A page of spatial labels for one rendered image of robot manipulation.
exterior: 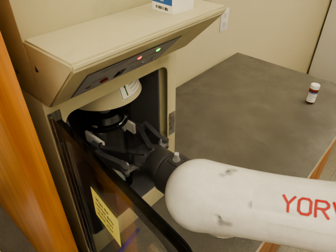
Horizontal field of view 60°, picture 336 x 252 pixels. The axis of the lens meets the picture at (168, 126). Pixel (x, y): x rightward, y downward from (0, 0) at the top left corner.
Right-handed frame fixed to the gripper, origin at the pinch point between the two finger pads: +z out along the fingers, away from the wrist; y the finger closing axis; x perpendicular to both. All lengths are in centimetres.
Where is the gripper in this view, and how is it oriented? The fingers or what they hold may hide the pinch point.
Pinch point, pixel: (108, 130)
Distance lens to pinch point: 75.1
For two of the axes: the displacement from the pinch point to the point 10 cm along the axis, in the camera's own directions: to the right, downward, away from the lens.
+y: -6.8, 4.4, -5.8
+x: 0.0, 8.0, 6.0
